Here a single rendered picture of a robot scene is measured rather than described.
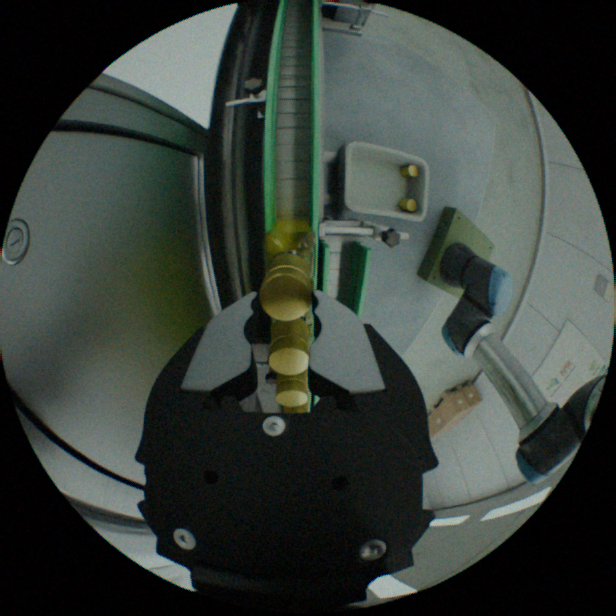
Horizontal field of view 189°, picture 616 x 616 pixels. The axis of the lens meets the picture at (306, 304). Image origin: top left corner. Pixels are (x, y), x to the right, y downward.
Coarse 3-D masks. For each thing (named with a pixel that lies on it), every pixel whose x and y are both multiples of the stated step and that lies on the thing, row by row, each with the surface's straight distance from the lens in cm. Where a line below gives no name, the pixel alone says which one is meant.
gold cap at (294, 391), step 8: (280, 376) 20; (288, 376) 20; (296, 376) 20; (304, 376) 21; (280, 384) 20; (288, 384) 19; (296, 384) 19; (304, 384) 20; (280, 392) 19; (288, 392) 19; (296, 392) 19; (304, 392) 19; (280, 400) 20; (288, 400) 20; (296, 400) 20; (304, 400) 20
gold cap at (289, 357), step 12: (276, 324) 17; (288, 324) 16; (300, 324) 17; (276, 336) 16; (288, 336) 15; (300, 336) 16; (276, 348) 15; (288, 348) 14; (300, 348) 15; (276, 360) 15; (288, 360) 15; (300, 360) 15; (288, 372) 16; (300, 372) 16
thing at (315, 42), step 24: (312, 0) 79; (312, 24) 63; (312, 48) 53; (312, 72) 47; (312, 96) 43; (312, 120) 36; (312, 144) 34; (312, 168) 32; (312, 192) 31; (312, 216) 30
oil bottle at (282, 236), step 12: (276, 228) 23; (288, 228) 23; (300, 228) 22; (264, 240) 19; (276, 240) 18; (288, 240) 18; (300, 240) 18; (312, 240) 19; (264, 252) 19; (276, 252) 18; (300, 252) 18; (312, 252) 19; (264, 264) 20; (312, 264) 19; (312, 276) 20
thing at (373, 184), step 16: (352, 144) 47; (368, 144) 48; (352, 160) 53; (368, 160) 55; (384, 160) 56; (400, 160) 55; (416, 160) 54; (352, 176) 52; (368, 176) 54; (384, 176) 56; (400, 176) 58; (416, 176) 57; (352, 192) 52; (368, 192) 53; (384, 192) 55; (400, 192) 57; (416, 192) 56; (352, 208) 44; (368, 208) 46; (384, 208) 55; (416, 208) 55
